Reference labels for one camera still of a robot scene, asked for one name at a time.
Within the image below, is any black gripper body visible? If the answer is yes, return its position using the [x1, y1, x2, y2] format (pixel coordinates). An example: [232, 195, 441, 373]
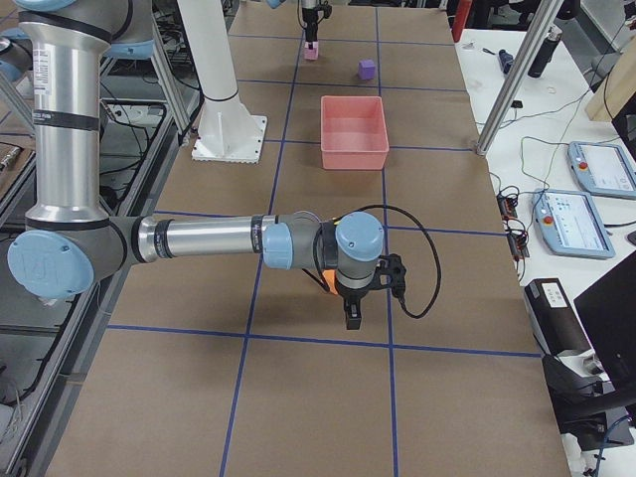
[305, 21, 317, 42]
[337, 284, 369, 312]

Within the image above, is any orange foam block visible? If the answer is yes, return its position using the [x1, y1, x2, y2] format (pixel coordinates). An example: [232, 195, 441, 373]
[322, 269, 338, 295]

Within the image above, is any pink foam block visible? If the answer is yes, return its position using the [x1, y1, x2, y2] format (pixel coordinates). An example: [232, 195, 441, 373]
[303, 42, 319, 61]

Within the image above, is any purple foam block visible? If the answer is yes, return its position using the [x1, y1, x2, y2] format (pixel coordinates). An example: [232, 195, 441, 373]
[358, 59, 377, 81]

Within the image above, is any pink plastic bin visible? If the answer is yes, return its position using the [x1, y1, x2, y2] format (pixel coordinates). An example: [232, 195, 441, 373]
[320, 95, 390, 171]

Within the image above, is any black label printer box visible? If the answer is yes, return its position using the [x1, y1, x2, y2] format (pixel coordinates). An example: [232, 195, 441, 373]
[524, 277, 593, 358]

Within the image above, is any near blue teach pendant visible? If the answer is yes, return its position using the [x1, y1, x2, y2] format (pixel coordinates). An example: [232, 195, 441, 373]
[534, 189, 615, 259]

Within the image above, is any blue teach pendant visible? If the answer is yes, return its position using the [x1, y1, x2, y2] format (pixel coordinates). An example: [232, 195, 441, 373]
[534, 189, 615, 259]
[567, 141, 635, 200]

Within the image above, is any black water bottle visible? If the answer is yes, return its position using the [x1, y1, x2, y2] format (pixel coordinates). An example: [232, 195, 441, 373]
[528, 25, 562, 79]

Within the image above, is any black monitor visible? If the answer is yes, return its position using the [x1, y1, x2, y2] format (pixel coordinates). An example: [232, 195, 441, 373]
[574, 253, 635, 388]

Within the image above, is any far blue teach pendant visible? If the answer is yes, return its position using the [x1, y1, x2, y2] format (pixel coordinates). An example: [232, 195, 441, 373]
[567, 141, 635, 200]

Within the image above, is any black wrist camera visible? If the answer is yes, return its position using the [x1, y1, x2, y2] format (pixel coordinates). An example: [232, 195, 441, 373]
[370, 253, 406, 301]

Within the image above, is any black camera cable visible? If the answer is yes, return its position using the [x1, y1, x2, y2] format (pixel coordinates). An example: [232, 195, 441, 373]
[342, 205, 443, 319]

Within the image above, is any aluminium frame post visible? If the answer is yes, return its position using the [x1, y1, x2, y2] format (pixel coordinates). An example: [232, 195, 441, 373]
[475, 0, 563, 156]

